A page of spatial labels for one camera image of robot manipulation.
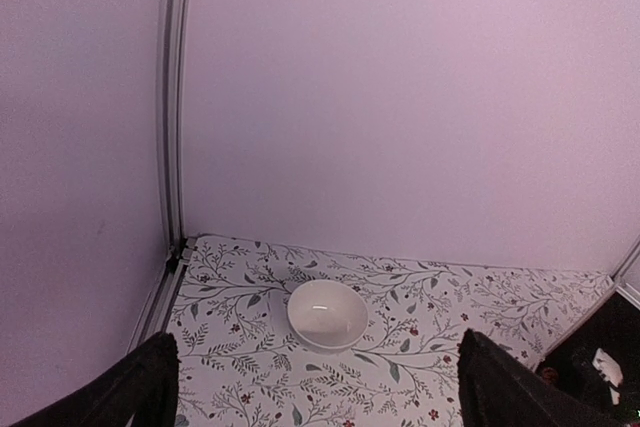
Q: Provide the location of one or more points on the white ceramic bowl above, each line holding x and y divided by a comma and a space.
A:
327, 316

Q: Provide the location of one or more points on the right aluminium frame post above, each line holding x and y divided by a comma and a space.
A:
626, 277

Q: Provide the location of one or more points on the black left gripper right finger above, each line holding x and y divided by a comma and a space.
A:
497, 390

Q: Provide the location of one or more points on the left aluminium frame post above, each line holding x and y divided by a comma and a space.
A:
171, 48

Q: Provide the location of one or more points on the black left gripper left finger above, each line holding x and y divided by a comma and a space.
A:
139, 390

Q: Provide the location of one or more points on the aluminium frame post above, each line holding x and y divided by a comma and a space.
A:
626, 277
171, 48

